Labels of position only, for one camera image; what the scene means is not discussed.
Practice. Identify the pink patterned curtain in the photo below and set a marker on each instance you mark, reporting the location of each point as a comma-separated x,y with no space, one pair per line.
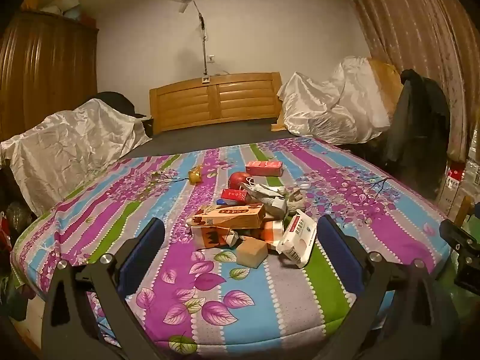
412,33

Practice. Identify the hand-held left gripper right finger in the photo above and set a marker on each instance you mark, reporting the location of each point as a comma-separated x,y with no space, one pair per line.
337,249

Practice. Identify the yellow crumpled wrapper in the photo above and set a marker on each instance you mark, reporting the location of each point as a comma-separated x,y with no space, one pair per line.
195,176

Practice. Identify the stored bedding bundles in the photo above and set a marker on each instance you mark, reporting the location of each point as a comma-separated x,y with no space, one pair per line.
67,7

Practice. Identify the floral striped bed sheet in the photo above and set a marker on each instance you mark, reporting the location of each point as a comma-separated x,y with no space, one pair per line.
262,300

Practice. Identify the wooden headboard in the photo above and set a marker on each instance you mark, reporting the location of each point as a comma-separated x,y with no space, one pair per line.
187,101

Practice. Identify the red apple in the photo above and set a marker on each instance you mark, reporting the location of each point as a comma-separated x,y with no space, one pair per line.
238,180

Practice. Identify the dark hanging jacket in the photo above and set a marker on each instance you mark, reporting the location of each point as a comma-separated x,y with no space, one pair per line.
416,120

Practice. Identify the crushed orange carton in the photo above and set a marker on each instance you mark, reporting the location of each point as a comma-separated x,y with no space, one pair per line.
213,238

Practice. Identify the black bag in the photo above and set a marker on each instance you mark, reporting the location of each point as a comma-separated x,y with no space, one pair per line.
120,101

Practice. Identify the crumpled grey paper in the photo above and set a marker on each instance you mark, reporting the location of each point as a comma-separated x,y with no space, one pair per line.
296,200

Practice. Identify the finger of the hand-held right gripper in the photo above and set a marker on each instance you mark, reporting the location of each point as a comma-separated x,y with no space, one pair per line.
457,236

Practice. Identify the beige sponge block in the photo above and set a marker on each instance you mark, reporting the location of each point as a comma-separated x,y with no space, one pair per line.
251,253

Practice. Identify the white wet wipes packet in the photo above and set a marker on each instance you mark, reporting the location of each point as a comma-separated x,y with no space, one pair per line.
296,238

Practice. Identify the orange white box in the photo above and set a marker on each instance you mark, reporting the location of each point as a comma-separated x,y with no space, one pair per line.
272,232

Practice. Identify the pink carton box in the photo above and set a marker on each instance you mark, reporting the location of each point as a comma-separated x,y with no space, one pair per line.
264,168

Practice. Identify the grey mattress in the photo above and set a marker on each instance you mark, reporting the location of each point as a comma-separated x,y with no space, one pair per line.
210,138

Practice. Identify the long brown box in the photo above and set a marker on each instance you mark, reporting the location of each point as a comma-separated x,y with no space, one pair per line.
225,215

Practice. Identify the wooden chair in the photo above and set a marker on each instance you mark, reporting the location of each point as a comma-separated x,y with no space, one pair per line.
463,210

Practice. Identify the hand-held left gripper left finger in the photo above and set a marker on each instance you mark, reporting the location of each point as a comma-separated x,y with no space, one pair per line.
146,249

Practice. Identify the small red box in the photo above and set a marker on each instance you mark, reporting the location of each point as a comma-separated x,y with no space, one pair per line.
232,195

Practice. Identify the brown wooden wardrobe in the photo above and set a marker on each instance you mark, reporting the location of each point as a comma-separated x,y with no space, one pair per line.
45,75

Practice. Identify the shrink-wrapped bottle pack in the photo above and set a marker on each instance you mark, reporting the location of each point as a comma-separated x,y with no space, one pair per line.
459,180

